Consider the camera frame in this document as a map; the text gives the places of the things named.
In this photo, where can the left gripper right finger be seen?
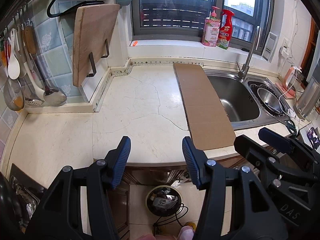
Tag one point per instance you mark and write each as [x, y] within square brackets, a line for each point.
[208, 175]

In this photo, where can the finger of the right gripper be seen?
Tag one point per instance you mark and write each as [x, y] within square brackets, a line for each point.
[280, 143]
[258, 156]

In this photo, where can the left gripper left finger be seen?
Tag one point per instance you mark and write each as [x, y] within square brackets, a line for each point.
[103, 175]

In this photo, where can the black trash bin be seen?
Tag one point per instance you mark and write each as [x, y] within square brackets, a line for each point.
[164, 201]

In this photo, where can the brown cardboard sheet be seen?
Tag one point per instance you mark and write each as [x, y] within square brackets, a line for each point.
[208, 122]

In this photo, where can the steel bowl in sink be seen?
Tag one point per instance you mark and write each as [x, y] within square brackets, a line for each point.
[269, 100]

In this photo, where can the stainless steel sink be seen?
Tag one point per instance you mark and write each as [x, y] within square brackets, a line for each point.
[241, 101]

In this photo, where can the pink phone stand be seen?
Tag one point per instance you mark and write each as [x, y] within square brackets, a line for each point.
[286, 87]

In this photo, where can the stainless steel faucet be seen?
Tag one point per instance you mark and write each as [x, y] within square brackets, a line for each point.
[254, 46]

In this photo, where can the metal ladle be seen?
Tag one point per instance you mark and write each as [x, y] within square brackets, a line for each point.
[52, 95]

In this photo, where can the red spray bottle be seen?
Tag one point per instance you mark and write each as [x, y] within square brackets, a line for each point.
[226, 29]

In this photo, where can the mesh strainer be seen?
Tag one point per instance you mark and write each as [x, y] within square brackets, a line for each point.
[13, 95]

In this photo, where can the black cutting board holder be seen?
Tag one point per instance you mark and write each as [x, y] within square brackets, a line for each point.
[92, 60]

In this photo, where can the white rice paddle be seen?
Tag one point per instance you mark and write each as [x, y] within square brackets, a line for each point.
[13, 65]

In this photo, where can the wooden cutting board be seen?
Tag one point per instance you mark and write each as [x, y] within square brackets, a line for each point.
[93, 25]

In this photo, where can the window frame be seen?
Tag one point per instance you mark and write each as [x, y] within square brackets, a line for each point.
[184, 20]

